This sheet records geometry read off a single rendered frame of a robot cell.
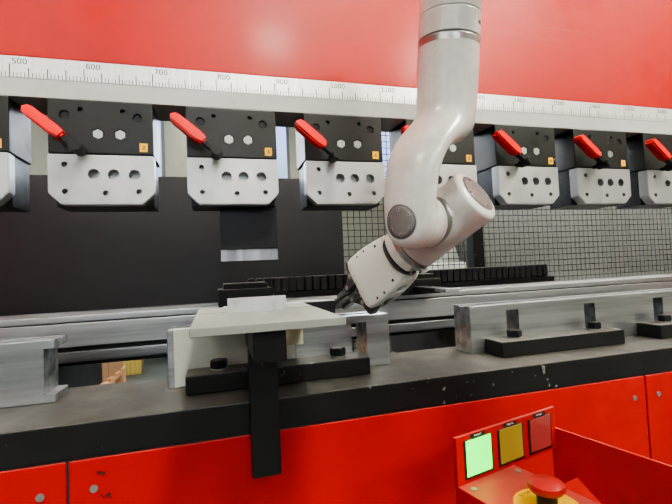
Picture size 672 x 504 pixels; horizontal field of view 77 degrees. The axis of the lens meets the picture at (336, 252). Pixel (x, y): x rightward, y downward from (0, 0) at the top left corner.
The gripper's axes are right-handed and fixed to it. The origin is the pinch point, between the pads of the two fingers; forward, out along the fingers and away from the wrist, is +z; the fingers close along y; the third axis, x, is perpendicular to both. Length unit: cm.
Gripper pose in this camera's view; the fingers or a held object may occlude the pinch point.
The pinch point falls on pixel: (345, 299)
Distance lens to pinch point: 79.5
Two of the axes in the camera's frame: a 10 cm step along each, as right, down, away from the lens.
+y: -4.0, -8.3, 3.8
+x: -7.0, 0.1, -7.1
